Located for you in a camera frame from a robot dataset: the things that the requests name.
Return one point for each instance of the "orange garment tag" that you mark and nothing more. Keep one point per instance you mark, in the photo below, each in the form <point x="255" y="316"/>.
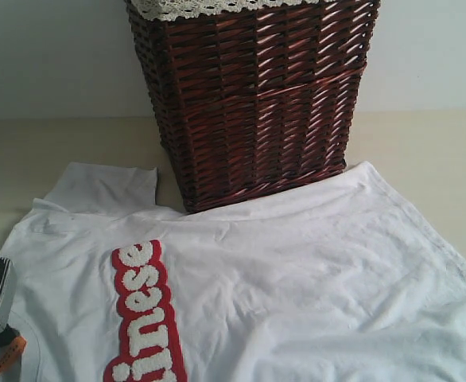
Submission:
<point x="12" y="354"/>

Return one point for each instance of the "dark brown wicker basket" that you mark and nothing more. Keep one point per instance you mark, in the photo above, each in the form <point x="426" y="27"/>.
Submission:
<point x="256" y="102"/>

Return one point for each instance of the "white t-shirt red lettering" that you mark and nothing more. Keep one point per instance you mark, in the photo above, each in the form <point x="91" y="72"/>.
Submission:
<point x="340" y="280"/>

